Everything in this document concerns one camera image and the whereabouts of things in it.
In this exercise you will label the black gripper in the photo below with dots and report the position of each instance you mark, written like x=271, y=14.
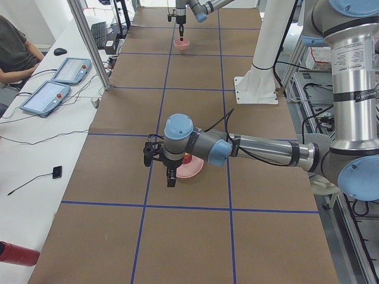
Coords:
x=171, y=163
x=180, y=16

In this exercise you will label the pink bowl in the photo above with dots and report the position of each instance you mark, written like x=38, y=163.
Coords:
x=181, y=44

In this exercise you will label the red apple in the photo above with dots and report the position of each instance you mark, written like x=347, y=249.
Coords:
x=187, y=158

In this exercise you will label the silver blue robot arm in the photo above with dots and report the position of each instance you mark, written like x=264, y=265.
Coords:
x=350, y=160
x=200, y=11

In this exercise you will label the pink plate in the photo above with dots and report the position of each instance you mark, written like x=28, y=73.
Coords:
x=191, y=169

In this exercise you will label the black keyboard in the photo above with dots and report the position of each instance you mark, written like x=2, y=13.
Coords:
x=99, y=34

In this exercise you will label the small black square device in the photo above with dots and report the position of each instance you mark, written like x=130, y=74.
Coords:
x=57, y=172

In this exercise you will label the far blue teach pendant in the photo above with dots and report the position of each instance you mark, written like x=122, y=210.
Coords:
x=72, y=71

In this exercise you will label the blue teach pendant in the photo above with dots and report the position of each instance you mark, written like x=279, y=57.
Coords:
x=72, y=71
x=46, y=98

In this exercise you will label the black computer mouse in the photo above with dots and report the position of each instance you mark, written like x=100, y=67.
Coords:
x=59, y=51

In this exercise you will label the near blue teach pendant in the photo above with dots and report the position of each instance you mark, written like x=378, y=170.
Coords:
x=46, y=98

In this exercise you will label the seated person dark shirt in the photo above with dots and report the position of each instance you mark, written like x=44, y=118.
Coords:
x=19, y=57

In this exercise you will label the red water bottle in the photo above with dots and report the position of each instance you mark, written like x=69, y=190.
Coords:
x=14, y=254

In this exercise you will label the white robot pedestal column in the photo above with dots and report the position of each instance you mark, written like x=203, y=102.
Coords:
x=258, y=86

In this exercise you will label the aluminium frame post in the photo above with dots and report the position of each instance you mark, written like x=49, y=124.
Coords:
x=84, y=30

